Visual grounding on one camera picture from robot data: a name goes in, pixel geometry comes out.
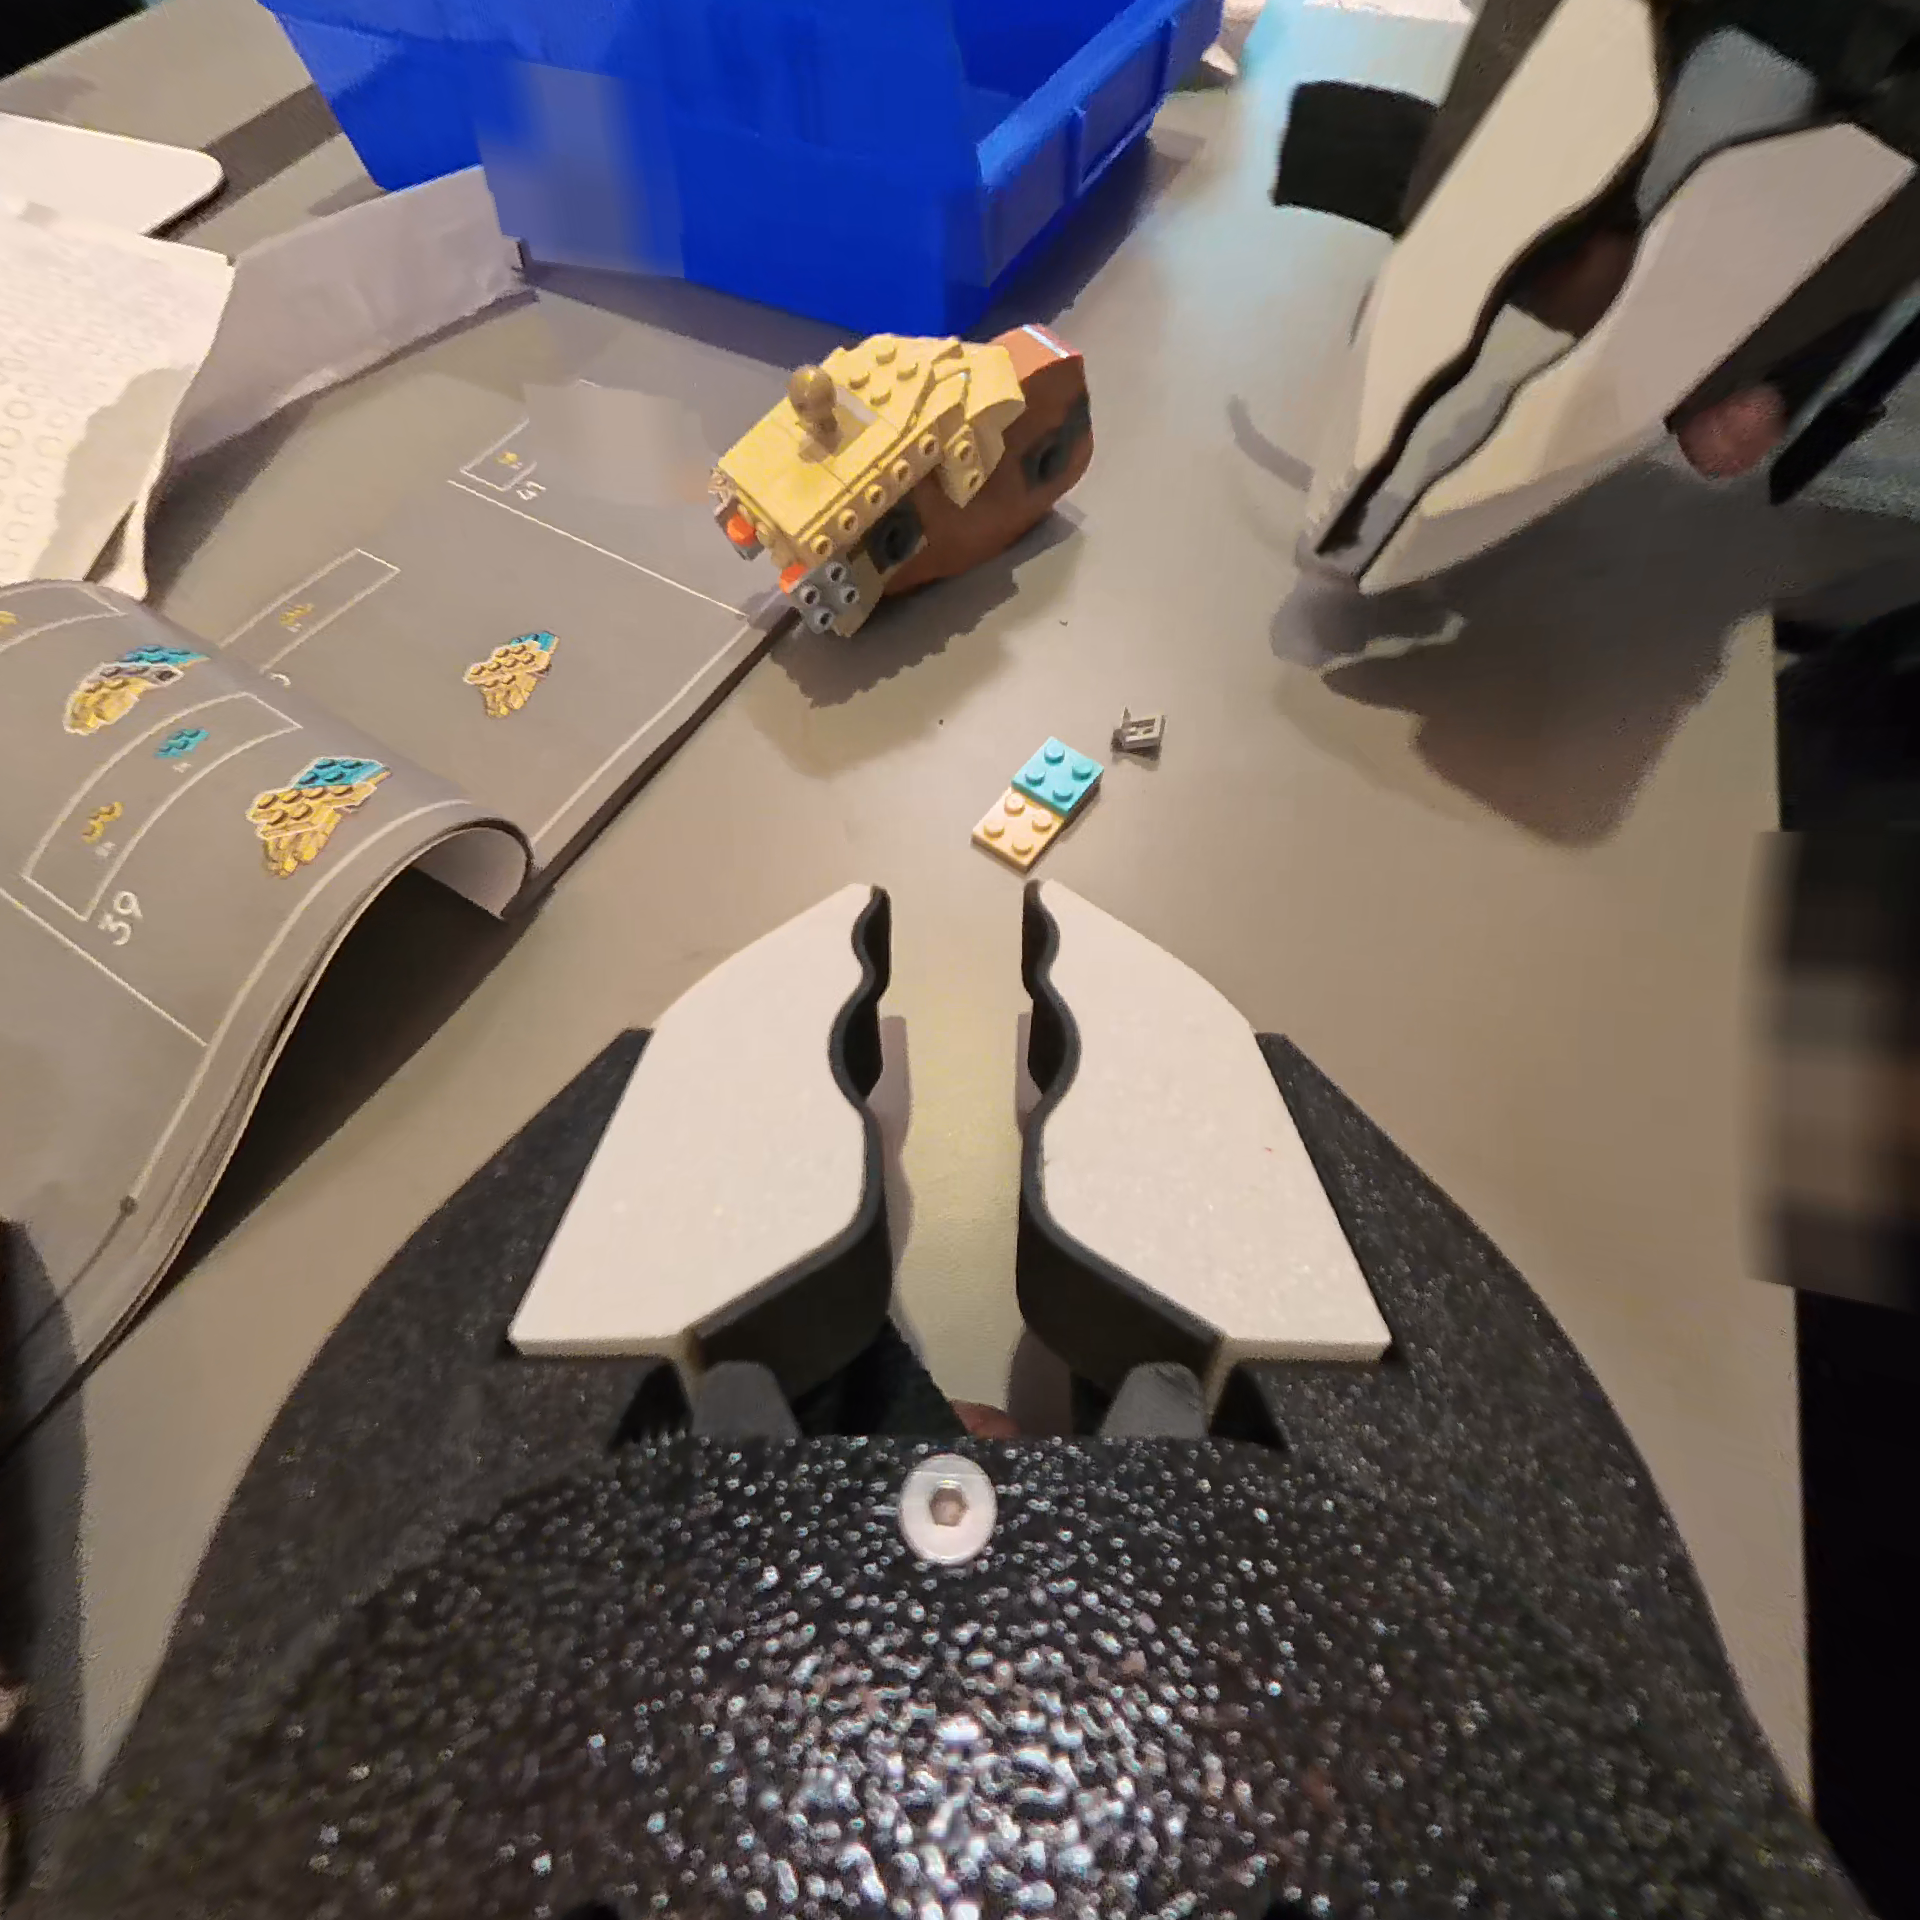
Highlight small teal plate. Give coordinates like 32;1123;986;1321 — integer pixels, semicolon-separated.
1007;736;1105;817

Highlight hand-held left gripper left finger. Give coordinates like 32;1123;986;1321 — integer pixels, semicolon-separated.
508;882;895;1370

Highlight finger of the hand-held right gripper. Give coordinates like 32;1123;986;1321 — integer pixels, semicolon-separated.
1306;0;1669;572
1350;119;1920;595

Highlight grey desk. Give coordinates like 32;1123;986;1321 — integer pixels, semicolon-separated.
0;0;1920;1802

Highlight person's right hand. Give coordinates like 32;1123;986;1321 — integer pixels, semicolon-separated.
1671;375;1795;481

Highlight tan brick model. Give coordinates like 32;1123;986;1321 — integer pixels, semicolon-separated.
707;324;1097;642

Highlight person's black jacket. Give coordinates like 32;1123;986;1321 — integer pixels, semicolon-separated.
1764;599;1920;1920

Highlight blue plastic bin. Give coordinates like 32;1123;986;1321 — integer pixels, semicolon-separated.
257;0;1232;341

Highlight plain white sheet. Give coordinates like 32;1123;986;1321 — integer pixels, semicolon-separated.
0;112;230;239

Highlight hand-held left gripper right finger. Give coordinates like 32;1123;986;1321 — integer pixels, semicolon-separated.
1017;879;1393;1370

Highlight grey instruction booklet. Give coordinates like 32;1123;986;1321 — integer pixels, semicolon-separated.
0;366;806;1398

